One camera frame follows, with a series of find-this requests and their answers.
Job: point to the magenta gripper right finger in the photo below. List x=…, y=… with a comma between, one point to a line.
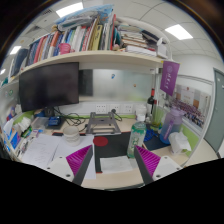
x=153, y=167

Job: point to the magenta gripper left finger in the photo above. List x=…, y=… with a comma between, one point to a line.
x=73, y=167

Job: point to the green clear water bottle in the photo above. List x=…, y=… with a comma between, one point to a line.
x=138, y=132

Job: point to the purple water jug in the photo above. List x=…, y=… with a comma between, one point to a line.
x=172, y=123

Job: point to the white paper cup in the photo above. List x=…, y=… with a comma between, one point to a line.
x=71, y=135

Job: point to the red round coaster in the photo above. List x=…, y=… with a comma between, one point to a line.
x=100, y=141

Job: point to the black desk mat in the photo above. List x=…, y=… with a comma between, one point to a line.
x=117, y=146

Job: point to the white paper sheet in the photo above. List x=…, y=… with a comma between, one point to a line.
x=115, y=165

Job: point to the printed paper documents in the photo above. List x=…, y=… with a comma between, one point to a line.
x=41, y=150

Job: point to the crumpled white tissue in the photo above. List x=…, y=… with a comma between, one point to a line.
x=179, y=143

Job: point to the grey metal laptop stand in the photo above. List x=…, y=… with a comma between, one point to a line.
x=102, y=124

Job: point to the white power outlet strip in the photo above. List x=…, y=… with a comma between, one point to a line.
x=119, y=108

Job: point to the dark wine bottle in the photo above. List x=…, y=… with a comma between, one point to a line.
x=150, y=102

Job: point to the grey door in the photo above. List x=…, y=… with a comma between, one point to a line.
x=215, y=132

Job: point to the black computer monitor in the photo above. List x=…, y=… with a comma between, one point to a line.
x=49, y=86

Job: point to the purple hanging banner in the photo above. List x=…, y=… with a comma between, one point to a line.
x=169, y=76

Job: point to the white wooden shelf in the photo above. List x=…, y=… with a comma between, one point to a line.
x=103, y=59

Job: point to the pink cup on shelf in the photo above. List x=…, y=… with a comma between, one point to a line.
x=64, y=48

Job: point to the stack of books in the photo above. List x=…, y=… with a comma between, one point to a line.
x=136, y=40

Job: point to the row of books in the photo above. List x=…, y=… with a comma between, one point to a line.
x=93, y=37

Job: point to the blue plastic bag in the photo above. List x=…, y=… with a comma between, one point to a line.
x=85, y=16

